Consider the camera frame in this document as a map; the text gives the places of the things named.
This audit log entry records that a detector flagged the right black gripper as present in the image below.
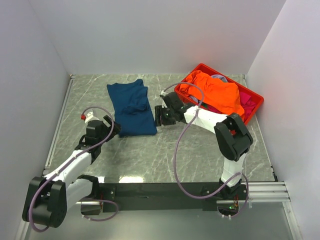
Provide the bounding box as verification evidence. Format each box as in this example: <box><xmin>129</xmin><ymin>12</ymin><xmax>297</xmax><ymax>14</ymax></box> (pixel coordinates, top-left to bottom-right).
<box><xmin>153</xmin><ymin>105</ymin><xmax>176</xmax><ymax>128</ymax></box>

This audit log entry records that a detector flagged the blue mickey t shirt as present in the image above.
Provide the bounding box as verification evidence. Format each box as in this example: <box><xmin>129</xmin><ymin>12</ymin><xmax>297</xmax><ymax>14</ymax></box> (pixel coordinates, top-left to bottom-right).
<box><xmin>106</xmin><ymin>79</ymin><xmax>157</xmax><ymax>138</ymax></box>

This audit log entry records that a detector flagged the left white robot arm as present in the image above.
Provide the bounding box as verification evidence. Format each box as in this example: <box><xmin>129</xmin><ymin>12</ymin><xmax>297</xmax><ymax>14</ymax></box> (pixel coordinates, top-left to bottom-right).
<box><xmin>22</xmin><ymin>115</ymin><xmax>121</xmax><ymax>228</ymax></box>

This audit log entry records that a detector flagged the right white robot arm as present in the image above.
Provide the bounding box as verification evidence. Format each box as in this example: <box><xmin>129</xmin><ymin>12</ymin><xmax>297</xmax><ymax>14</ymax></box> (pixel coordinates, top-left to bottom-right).
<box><xmin>154</xmin><ymin>92</ymin><xmax>253</xmax><ymax>200</ymax></box>

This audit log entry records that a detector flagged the red plastic bin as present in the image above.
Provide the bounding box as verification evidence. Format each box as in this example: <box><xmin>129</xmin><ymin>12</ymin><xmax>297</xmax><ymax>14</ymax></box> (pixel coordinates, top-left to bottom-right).
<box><xmin>174</xmin><ymin>63</ymin><xmax>264</xmax><ymax>124</ymax></box>

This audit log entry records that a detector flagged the orange t shirt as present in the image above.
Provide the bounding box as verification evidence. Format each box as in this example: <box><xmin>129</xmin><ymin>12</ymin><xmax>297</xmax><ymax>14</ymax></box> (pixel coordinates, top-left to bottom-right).
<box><xmin>177</xmin><ymin>70</ymin><xmax>245</xmax><ymax>120</ymax></box>

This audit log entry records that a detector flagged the black base beam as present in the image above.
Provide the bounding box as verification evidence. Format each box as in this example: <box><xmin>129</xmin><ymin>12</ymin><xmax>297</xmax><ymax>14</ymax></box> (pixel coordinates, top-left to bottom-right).
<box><xmin>99</xmin><ymin>182</ymin><xmax>223</xmax><ymax>211</ymax></box>

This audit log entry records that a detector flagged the lavender t shirt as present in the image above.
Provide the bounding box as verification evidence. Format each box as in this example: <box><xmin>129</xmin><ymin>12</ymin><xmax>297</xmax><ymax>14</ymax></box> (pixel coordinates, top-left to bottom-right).
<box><xmin>210</xmin><ymin>74</ymin><xmax>228</xmax><ymax>83</ymax></box>

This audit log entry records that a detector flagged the magenta t shirt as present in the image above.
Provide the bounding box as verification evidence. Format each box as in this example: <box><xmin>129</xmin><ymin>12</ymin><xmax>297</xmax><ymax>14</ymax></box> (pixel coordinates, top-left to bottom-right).
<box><xmin>202</xmin><ymin>88</ymin><xmax>256</xmax><ymax>122</ymax></box>

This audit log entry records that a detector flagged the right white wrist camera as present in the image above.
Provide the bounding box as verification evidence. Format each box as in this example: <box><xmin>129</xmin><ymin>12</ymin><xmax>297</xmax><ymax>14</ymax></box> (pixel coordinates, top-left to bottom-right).
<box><xmin>159</xmin><ymin>90</ymin><xmax>170</xmax><ymax>100</ymax></box>

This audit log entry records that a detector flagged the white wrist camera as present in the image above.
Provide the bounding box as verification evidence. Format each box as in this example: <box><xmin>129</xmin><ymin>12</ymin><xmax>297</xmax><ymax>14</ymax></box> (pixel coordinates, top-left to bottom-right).
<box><xmin>80</xmin><ymin>111</ymin><xmax>99</xmax><ymax>125</ymax></box>
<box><xmin>159</xmin><ymin>90</ymin><xmax>170</xmax><ymax>100</ymax></box>

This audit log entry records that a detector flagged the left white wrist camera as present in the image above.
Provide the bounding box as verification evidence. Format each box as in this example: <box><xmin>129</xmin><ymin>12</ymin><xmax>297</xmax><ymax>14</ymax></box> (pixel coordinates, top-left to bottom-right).
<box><xmin>80</xmin><ymin>111</ymin><xmax>99</xmax><ymax>125</ymax></box>

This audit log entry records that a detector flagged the aluminium rail frame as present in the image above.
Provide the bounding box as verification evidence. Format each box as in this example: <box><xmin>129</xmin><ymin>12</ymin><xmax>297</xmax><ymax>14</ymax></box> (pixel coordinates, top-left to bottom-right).
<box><xmin>234</xmin><ymin>181</ymin><xmax>292</xmax><ymax>203</ymax></box>

